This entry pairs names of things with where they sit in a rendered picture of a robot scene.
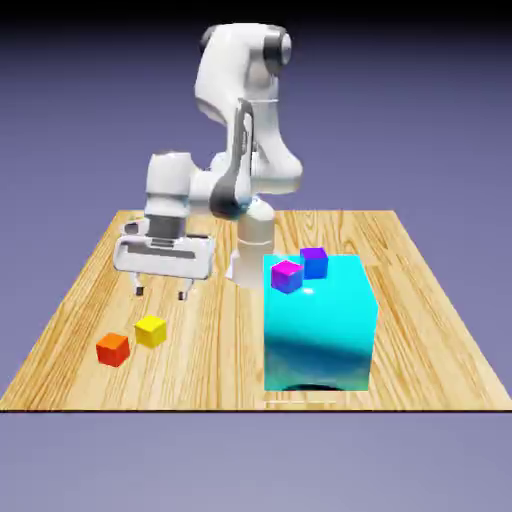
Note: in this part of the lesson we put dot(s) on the small yellow cube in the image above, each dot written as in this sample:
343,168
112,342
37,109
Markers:
150,331

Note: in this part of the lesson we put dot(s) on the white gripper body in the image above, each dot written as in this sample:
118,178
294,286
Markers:
160,260

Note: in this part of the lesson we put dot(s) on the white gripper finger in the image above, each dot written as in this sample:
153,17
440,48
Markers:
184,289
138,285

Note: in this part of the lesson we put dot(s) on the small orange cube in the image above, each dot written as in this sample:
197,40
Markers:
112,350

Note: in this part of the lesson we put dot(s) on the small magenta cube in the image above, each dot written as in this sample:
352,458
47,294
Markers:
286,276

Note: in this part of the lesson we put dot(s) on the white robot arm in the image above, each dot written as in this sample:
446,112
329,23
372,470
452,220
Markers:
236,80

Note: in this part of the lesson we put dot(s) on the large cyan box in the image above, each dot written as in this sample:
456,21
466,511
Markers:
320,332

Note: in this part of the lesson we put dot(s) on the small purple cube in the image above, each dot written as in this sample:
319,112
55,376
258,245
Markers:
314,262

